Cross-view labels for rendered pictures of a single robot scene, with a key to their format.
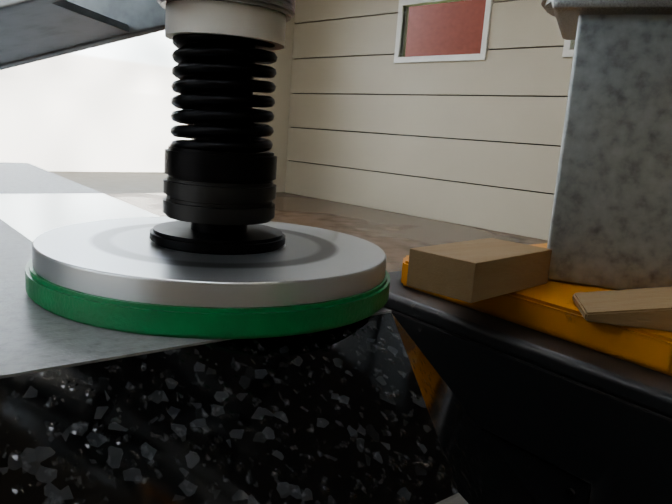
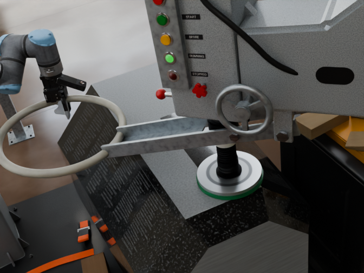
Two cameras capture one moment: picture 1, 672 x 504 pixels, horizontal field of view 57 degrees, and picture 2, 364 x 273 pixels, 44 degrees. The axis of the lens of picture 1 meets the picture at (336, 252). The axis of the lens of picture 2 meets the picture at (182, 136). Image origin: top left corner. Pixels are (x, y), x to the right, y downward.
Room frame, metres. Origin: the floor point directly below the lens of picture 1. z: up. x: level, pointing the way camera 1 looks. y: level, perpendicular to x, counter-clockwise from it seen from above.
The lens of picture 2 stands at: (-0.69, -0.23, 1.86)
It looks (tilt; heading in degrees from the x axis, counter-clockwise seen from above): 35 degrees down; 22
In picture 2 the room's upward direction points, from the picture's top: 11 degrees counter-clockwise
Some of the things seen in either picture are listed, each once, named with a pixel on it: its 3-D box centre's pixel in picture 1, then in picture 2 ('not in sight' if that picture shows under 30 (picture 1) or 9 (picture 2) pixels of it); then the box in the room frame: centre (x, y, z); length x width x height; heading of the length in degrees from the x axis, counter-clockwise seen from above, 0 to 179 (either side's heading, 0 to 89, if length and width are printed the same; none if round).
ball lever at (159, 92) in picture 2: not in sight; (168, 94); (0.33, 0.21, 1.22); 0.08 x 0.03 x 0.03; 84
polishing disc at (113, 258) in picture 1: (218, 250); (229, 171); (0.39, 0.07, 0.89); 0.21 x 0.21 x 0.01
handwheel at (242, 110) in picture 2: not in sight; (247, 103); (0.26, -0.03, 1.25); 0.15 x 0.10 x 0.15; 84
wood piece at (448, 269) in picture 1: (482, 266); (321, 119); (0.83, -0.20, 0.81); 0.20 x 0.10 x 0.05; 136
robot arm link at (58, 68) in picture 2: not in sight; (51, 67); (0.66, 0.82, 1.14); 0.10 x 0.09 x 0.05; 23
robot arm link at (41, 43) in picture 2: not in sight; (44, 47); (0.66, 0.82, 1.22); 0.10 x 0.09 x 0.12; 95
